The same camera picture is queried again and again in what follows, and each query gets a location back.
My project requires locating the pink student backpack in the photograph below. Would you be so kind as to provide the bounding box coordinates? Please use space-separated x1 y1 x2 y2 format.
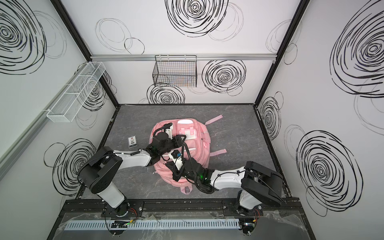
149 115 227 195

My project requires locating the small white card packet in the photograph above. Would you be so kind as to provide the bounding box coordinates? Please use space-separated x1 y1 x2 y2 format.
128 136 138 148

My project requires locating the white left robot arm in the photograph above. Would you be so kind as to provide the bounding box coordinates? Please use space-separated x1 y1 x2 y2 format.
78 132 187 218

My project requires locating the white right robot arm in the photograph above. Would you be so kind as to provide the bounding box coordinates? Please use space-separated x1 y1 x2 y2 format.
166 158 284 210

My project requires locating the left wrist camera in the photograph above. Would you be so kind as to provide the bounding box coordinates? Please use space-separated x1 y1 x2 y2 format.
164 123 174 139

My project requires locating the white slotted cable duct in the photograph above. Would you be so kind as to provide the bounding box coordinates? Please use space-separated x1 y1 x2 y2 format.
64 219 241 231

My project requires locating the black wire wall basket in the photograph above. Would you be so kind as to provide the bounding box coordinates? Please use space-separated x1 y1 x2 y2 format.
152 55 198 88

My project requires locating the white mesh wall shelf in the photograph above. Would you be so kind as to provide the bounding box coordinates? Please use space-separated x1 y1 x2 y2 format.
47 62 106 123

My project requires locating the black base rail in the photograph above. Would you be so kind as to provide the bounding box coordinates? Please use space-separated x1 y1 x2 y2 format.
59 198 305 218

